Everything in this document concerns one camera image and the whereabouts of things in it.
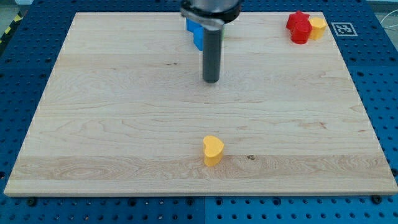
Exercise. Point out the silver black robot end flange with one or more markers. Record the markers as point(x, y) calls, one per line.
point(212, 14)

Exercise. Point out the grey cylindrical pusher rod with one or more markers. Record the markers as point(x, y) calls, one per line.
point(212, 43)

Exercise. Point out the yellow hexagon block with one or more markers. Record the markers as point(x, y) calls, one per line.
point(318, 27)

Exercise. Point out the yellow heart block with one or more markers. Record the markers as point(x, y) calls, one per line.
point(213, 150)

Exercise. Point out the blue block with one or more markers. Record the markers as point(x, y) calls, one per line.
point(197, 30)

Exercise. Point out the red star block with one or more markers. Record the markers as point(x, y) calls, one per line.
point(295, 18)

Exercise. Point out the red cylinder block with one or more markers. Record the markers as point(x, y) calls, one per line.
point(300, 32)

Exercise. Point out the wooden board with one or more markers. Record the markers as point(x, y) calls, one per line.
point(125, 111)

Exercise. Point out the fiducial marker tag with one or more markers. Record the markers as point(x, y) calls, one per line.
point(344, 29)

